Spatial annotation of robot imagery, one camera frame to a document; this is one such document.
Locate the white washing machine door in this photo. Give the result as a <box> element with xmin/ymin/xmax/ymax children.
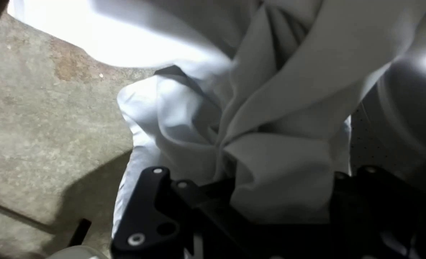
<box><xmin>350</xmin><ymin>9</ymin><xmax>426</xmax><ymax>203</ymax></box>

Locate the white washing machine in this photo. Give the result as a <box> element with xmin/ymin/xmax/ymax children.
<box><xmin>6</xmin><ymin>0</ymin><xmax>233</xmax><ymax>70</ymax></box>

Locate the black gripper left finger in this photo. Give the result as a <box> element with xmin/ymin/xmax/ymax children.
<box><xmin>110</xmin><ymin>164</ymin><xmax>272</xmax><ymax>259</ymax></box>

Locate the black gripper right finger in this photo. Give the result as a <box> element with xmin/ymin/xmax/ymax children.
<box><xmin>330</xmin><ymin>166</ymin><xmax>426</xmax><ymax>259</ymax></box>

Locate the white cloth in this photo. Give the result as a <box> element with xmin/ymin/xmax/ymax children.
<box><xmin>90</xmin><ymin>0</ymin><xmax>426</xmax><ymax>239</ymax></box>

